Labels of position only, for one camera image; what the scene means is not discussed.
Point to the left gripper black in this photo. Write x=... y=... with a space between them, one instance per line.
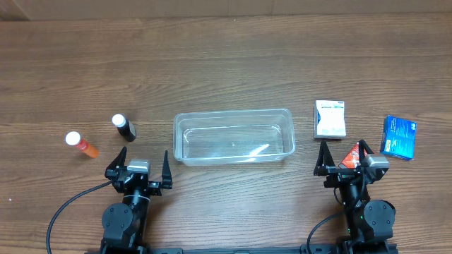
x=134 y=180

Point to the clear plastic container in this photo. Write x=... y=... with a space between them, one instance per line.
x=233 y=137

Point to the black bottle white cap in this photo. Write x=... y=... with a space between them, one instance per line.
x=125 y=128

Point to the blue lozenge box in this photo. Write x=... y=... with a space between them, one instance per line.
x=398 y=138

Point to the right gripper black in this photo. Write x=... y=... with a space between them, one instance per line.
x=345 y=173

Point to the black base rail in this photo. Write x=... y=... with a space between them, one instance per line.
x=243 y=250

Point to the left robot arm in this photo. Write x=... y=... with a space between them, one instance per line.
x=124 y=222

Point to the orange bottle white cap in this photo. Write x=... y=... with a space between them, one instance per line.
x=75 y=139

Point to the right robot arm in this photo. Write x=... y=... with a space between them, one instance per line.
x=369 y=222

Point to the white bandage box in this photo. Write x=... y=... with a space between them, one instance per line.
x=329 y=119

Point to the red caplet box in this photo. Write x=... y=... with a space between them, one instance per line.
x=351 y=160

